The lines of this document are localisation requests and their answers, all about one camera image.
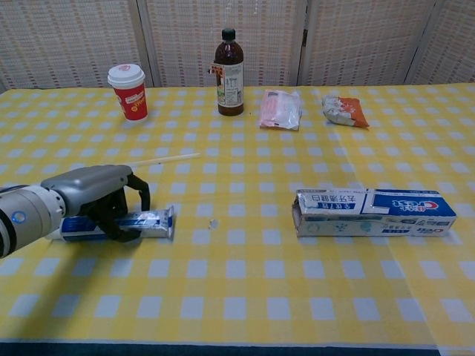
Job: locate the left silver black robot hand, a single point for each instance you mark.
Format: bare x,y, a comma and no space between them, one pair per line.
89,183

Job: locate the blue and white toothpaste tube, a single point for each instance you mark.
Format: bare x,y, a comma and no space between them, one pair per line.
152,222

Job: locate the blue white toothpaste paper box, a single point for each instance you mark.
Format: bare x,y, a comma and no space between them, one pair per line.
375,215

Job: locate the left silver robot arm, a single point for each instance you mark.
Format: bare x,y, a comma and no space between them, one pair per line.
26,219

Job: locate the thin white straw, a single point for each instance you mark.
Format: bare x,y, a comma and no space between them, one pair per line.
167,159

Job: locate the red paper cup white lid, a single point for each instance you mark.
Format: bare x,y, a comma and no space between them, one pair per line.
130,100

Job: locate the woven folding screen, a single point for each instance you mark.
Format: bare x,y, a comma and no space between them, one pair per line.
74,41

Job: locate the brown bottle with black cap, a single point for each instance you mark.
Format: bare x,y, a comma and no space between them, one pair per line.
230,55

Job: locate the pink and clear plastic packet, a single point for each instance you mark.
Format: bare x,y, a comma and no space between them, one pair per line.
278,111

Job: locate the orange and white snack packet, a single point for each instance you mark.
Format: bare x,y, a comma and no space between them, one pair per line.
345,111

